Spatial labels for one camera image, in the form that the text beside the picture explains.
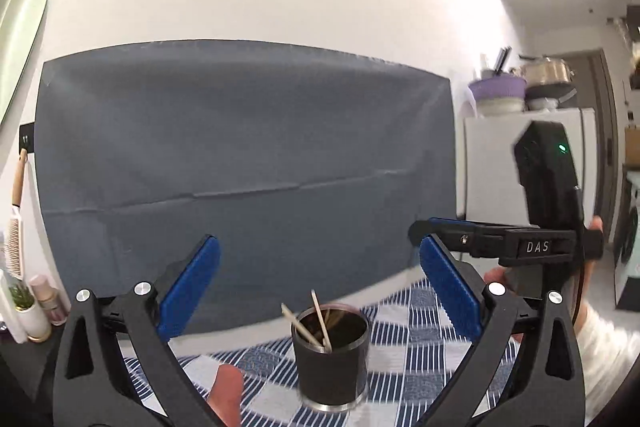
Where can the small plant in white pot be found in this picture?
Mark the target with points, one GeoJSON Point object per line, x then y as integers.
{"type": "Point", "coordinates": [30, 322]}

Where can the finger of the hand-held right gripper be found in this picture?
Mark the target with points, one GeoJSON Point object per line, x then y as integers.
{"type": "Point", "coordinates": [447, 221]}
{"type": "Point", "coordinates": [480, 239]}

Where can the person's left hand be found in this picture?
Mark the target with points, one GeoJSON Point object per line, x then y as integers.
{"type": "Point", "coordinates": [226, 394]}

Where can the pink jar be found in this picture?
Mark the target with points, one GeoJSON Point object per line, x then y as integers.
{"type": "Point", "coordinates": [52, 307]}

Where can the grey backdrop cloth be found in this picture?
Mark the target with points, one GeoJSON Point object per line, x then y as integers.
{"type": "Point", "coordinates": [225, 132]}

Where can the white bowl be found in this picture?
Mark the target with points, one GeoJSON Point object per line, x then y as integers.
{"type": "Point", "coordinates": [500, 108]}

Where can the wooden hairbrush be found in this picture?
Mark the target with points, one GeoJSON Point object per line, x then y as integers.
{"type": "Point", "coordinates": [16, 232]}

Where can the brown door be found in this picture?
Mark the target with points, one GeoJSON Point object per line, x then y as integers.
{"type": "Point", "coordinates": [602, 132]}

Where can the steel cooking pot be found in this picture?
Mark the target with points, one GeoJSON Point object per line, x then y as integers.
{"type": "Point", "coordinates": [547, 72]}

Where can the person's right hand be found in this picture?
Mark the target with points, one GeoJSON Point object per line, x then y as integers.
{"type": "Point", "coordinates": [495, 278]}

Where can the front-load washing machine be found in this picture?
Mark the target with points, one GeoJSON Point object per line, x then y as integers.
{"type": "Point", "coordinates": [631, 257]}

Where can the pale wooden chopstick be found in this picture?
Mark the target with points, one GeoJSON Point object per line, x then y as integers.
{"type": "Point", "coordinates": [300, 326]}
{"type": "Point", "coordinates": [320, 319]}

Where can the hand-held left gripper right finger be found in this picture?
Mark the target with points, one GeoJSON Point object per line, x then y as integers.
{"type": "Point", "coordinates": [447, 287]}

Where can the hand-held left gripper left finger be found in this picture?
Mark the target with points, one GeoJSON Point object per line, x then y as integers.
{"type": "Point", "coordinates": [192, 282]}

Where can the person's right forearm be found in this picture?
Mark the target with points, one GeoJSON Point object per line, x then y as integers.
{"type": "Point", "coordinates": [605, 352]}

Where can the white fridge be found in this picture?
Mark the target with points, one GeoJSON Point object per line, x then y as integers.
{"type": "Point", "coordinates": [492, 167]}

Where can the black pan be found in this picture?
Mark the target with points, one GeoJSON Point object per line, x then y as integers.
{"type": "Point", "coordinates": [550, 97]}

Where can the black wall hook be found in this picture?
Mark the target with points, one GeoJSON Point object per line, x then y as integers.
{"type": "Point", "coordinates": [27, 139]}

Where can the black cylindrical utensil holder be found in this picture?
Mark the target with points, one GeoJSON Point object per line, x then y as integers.
{"type": "Point", "coordinates": [330, 372]}

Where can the blue patterned tablecloth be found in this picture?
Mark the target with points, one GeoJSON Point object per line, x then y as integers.
{"type": "Point", "coordinates": [400, 357]}

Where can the oval wall mirror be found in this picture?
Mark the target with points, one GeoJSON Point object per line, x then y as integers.
{"type": "Point", "coordinates": [22, 32]}

